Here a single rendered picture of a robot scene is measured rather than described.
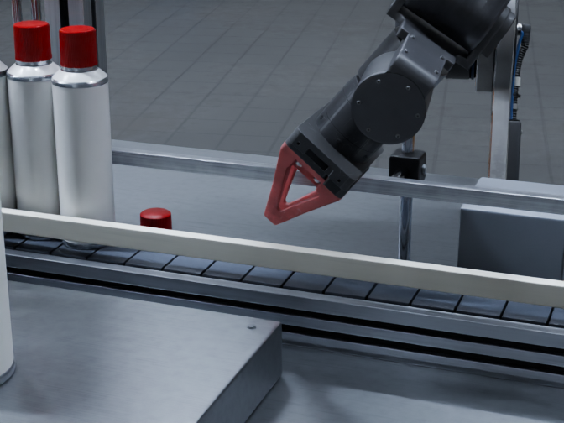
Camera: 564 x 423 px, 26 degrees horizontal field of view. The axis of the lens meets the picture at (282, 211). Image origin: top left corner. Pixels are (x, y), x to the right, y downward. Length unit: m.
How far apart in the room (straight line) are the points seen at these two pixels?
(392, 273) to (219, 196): 0.45
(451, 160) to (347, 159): 3.38
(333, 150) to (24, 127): 0.31
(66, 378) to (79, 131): 0.28
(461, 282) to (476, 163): 3.36
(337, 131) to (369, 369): 0.20
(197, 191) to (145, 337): 0.51
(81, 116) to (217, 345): 0.27
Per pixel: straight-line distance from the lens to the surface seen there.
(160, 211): 1.30
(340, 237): 1.32
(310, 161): 1.02
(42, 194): 1.18
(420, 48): 0.94
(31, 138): 1.16
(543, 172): 4.32
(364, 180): 1.09
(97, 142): 1.13
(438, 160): 4.39
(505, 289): 1.02
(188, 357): 0.95
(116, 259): 1.14
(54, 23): 1.29
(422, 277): 1.03
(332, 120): 1.01
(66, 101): 1.12
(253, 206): 1.41
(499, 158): 2.09
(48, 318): 1.03
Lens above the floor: 1.30
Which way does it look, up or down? 20 degrees down
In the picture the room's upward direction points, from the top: straight up
